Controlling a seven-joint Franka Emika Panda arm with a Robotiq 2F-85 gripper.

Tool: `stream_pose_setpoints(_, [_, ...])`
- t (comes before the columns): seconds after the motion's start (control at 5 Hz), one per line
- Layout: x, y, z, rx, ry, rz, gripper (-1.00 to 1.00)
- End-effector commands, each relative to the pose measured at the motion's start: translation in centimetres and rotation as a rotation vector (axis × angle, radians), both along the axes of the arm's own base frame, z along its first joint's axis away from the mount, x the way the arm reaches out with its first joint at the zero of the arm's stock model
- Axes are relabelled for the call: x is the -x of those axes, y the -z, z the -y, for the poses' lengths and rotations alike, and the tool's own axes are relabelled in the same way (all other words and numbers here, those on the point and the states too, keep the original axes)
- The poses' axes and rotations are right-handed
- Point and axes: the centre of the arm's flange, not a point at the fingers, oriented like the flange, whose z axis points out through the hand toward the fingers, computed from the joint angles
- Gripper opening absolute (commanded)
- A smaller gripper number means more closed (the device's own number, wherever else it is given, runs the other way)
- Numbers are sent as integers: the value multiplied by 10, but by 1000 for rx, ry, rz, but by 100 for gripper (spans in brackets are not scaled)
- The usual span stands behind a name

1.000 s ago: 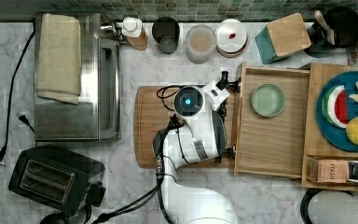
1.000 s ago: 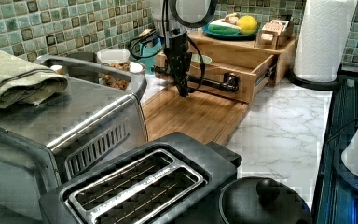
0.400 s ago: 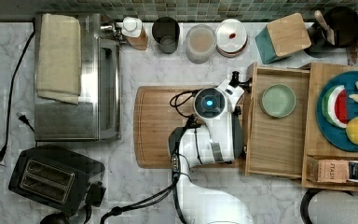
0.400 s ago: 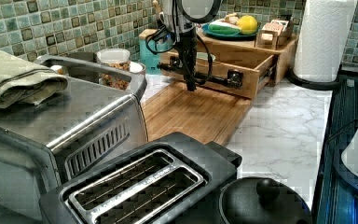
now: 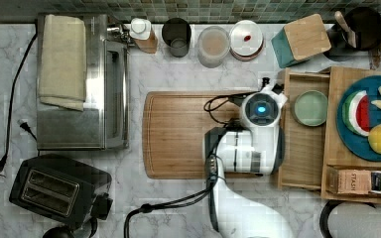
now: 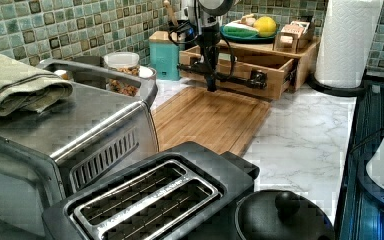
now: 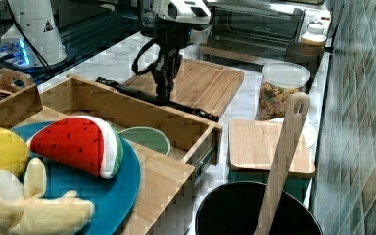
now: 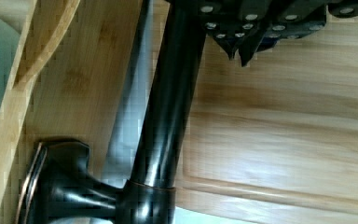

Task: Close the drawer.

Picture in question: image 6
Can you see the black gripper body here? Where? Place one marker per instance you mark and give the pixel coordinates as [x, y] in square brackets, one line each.
[207, 37]

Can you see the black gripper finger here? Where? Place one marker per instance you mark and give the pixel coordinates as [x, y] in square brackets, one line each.
[211, 62]

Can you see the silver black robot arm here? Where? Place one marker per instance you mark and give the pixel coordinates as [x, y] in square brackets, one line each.
[203, 16]

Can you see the wooden drawer cabinet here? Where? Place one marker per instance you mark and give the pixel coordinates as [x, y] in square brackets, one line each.
[304, 59]

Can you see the blue plate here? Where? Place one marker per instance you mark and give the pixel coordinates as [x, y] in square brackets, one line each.
[240, 38]

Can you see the garlic bulb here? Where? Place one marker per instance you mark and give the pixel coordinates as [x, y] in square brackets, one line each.
[248, 20]

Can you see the teal canister with wooden lid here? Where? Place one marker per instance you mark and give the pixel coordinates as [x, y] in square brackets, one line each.
[164, 56]

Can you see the wooden spoon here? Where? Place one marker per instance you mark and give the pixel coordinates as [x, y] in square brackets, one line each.
[170, 12]

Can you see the yellow lemon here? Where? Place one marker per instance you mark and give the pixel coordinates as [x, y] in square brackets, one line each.
[266, 26]

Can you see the bamboo cutting board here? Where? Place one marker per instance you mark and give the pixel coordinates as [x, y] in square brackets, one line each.
[220, 121]

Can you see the small wooden box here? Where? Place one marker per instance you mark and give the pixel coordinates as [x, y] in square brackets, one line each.
[294, 37]

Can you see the clear jar with nuts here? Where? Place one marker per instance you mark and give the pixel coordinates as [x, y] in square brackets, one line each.
[124, 62]

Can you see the black paper towel holder base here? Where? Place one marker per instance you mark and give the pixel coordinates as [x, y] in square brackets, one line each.
[335, 91]

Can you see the white paper towel roll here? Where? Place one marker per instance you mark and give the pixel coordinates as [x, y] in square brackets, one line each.
[346, 39]

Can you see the black two-slot toaster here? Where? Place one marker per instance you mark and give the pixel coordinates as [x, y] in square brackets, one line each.
[185, 193]

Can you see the black pot lid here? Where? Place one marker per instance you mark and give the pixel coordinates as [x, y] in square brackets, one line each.
[281, 215]

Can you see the folded green towel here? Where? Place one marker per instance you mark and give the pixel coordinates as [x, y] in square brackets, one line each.
[24, 87]

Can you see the stainless steel toaster oven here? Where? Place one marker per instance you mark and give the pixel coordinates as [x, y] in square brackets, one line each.
[46, 157]

